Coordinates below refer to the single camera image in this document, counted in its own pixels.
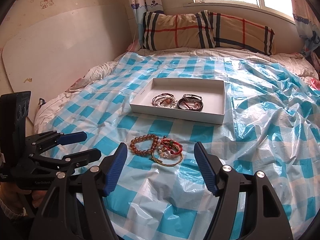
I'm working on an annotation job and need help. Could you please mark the blue pink curtain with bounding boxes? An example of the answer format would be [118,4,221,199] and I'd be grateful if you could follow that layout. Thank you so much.
[291,0,319,57]

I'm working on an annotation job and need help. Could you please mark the mixed red bead bracelets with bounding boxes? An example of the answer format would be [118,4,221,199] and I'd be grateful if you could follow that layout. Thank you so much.
[151,135,184,159]

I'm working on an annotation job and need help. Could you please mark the left plaid pillow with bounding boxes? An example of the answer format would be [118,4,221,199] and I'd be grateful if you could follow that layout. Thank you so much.
[141,10,215,51]

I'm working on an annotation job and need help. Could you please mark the amber bead bracelet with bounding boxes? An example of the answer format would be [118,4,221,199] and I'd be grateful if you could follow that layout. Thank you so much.
[129,133,160,157]

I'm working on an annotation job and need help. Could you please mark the person's left hand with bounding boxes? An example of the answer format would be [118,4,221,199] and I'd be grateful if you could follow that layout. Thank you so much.
[1,182,47,214]

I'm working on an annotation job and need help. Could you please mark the red string bracelet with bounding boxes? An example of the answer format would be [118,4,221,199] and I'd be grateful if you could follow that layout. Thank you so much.
[183,100,201,110]

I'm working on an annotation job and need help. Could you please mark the white leaning board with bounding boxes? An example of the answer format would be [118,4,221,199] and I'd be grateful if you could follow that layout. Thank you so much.
[2,4,132,121]

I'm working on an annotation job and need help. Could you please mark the black leather cord bracelet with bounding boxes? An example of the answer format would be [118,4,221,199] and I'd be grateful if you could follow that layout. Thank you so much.
[177,97,204,112]

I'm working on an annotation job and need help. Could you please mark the right plaid pillow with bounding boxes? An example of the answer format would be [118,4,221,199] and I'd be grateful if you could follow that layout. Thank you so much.
[195,10,276,55]

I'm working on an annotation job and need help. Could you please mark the white shallow cardboard box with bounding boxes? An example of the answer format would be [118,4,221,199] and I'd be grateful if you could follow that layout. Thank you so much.
[130,78,225,125]

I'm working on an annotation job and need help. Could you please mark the gold thin cord bracelet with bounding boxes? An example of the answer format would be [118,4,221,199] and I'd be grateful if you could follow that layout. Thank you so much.
[151,152,184,168]

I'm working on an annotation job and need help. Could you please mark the blue checkered plastic sheet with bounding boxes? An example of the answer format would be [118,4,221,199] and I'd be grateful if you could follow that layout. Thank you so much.
[42,51,320,240]

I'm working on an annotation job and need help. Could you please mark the plaid pillow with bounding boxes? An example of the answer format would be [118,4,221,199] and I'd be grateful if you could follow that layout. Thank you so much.
[195,10,276,55]
[141,10,215,51]

